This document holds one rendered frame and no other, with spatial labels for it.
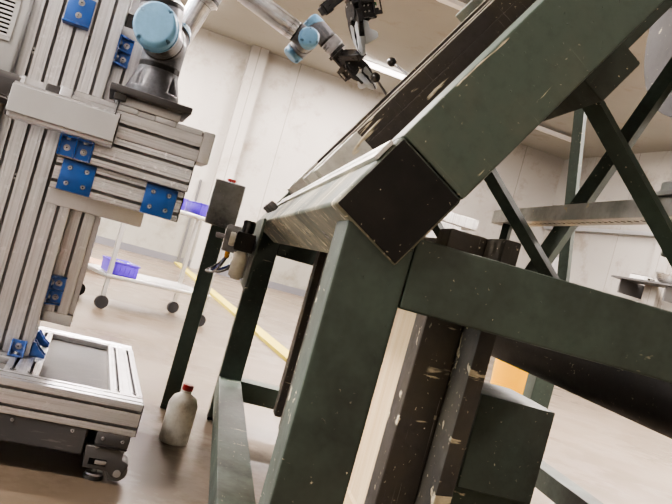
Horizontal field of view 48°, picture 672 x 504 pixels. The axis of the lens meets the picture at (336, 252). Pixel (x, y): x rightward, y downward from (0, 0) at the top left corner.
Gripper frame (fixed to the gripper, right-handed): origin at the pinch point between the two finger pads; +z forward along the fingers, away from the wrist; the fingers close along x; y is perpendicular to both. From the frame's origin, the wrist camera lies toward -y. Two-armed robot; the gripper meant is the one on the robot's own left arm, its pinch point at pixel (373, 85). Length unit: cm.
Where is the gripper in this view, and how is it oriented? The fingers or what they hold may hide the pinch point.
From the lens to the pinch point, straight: 296.2
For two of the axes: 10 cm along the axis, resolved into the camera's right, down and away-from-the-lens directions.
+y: -3.9, 2.1, 9.0
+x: -6.2, 6.6, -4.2
